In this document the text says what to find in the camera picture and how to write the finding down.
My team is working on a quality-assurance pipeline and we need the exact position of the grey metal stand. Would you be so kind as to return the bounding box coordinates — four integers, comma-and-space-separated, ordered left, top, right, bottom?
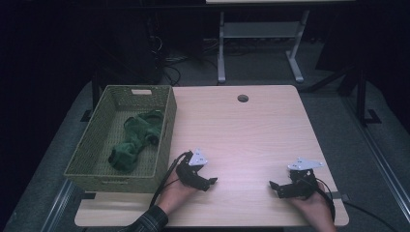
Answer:
217, 9, 310, 84

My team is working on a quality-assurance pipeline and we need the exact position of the dark green pet garment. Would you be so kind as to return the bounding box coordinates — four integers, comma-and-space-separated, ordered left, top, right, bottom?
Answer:
107, 109, 164, 173

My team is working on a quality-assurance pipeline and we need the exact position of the person's right hand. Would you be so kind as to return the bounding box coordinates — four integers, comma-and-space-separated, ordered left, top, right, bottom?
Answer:
289, 182, 337, 232

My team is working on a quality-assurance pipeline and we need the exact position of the person's left hand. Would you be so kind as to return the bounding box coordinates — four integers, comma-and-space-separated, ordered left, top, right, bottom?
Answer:
157, 170, 198, 217

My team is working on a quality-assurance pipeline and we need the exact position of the right hand-held gripper black cable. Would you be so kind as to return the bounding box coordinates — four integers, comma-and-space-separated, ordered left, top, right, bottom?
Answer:
306, 177, 337, 224

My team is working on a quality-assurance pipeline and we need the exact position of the green woven basket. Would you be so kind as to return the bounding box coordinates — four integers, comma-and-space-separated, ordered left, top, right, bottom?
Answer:
63, 84, 178, 194

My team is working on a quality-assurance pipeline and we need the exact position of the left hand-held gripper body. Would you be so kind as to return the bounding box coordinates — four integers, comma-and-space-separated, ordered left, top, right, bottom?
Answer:
175, 148, 211, 191

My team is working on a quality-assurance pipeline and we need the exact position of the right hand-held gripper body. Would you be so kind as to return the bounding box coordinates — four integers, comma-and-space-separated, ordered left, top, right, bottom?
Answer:
280, 157, 325, 199

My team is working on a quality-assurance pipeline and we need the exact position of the aluminium floor rail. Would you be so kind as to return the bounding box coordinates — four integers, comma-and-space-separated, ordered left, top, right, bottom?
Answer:
41, 178, 77, 232
341, 96, 410, 224

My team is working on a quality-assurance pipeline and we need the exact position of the tangle of black cables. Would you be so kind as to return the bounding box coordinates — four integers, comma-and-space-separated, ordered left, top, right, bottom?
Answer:
151, 33, 220, 87

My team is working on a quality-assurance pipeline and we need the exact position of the thin black floor cable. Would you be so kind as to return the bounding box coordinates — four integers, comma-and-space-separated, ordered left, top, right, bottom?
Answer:
341, 201, 400, 232

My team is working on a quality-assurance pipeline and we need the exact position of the black metal stand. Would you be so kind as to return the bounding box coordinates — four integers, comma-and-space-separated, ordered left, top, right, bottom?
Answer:
337, 64, 383, 128

